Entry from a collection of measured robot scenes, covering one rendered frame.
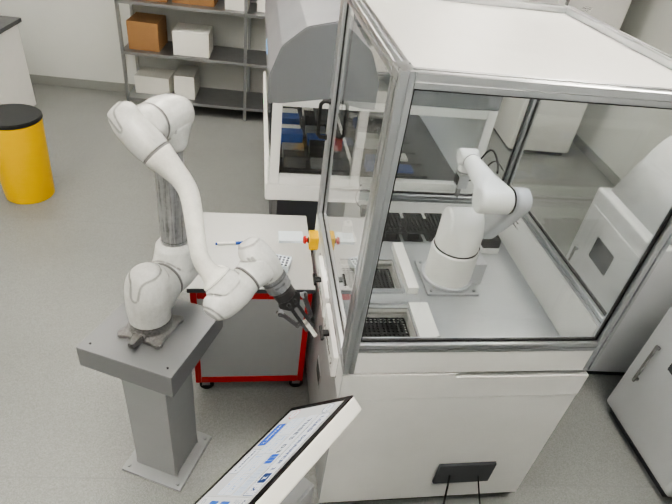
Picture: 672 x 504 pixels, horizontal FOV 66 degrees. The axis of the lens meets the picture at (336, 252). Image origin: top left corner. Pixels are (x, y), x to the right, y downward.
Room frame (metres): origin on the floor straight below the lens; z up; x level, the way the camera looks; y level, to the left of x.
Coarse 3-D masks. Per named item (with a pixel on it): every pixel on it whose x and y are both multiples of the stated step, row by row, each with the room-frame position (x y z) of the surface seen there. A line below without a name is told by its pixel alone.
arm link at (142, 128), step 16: (112, 112) 1.42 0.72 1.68; (128, 112) 1.42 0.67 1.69; (144, 112) 1.45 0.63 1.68; (160, 112) 1.50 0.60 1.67; (112, 128) 1.41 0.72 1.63; (128, 128) 1.39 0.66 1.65; (144, 128) 1.40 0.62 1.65; (160, 128) 1.45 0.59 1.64; (128, 144) 1.38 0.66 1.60; (144, 144) 1.38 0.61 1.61; (160, 144) 1.40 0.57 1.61; (144, 160) 1.37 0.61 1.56
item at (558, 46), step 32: (384, 0) 2.07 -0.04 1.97; (416, 0) 2.15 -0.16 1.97; (416, 32) 1.66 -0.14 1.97; (448, 32) 1.72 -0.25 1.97; (480, 32) 1.79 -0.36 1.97; (512, 32) 1.85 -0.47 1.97; (544, 32) 1.92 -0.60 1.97; (576, 32) 2.00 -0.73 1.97; (416, 64) 1.34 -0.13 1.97; (448, 64) 1.38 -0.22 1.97; (480, 64) 1.42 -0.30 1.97; (512, 64) 1.47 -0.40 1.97; (544, 64) 1.51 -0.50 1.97; (576, 64) 1.56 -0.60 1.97; (608, 64) 1.62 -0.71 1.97; (640, 64) 1.67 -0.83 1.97
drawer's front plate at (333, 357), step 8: (328, 304) 1.55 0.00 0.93; (328, 312) 1.50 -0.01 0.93; (328, 320) 1.46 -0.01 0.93; (328, 328) 1.44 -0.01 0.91; (328, 336) 1.42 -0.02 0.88; (328, 344) 1.39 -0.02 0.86; (336, 344) 1.34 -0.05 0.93; (328, 352) 1.37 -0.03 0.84; (336, 352) 1.30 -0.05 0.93; (328, 360) 1.35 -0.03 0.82; (336, 360) 1.27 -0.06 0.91; (336, 368) 1.28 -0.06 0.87
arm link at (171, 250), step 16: (160, 96) 1.58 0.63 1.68; (176, 96) 1.62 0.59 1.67; (176, 112) 1.55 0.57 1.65; (192, 112) 1.64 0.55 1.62; (176, 128) 1.53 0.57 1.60; (176, 144) 1.54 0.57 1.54; (160, 176) 1.53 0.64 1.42; (160, 192) 1.53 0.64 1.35; (176, 192) 1.54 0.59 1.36; (160, 208) 1.53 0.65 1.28; (176, 208) 1.53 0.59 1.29; (160, 224) 1.54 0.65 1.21; (176, 224) 1.53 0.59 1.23; (160, 240) 1.55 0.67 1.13; (176, 240) 1.52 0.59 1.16; (160, 256) 1.49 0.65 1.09; (176, 256) 1.49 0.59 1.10; (176, 272) 1.46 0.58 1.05; (192, 272) 1.52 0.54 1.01
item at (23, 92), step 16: (0, 16) 4.70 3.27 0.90; (0, 32) 4.35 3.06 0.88; (16, 32) 4.67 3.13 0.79; (0, 48) 4.34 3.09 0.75; (16, 48) 4.60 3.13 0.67; (0, 64) 4.27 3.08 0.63; (16, 64) 4.53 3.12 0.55; (0, 80) 4.20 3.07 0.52; (16, 80) 4.46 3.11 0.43; (0, 96) 4.14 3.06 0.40; (16, 96) 4.39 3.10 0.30; (32, 96) 4.68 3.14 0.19
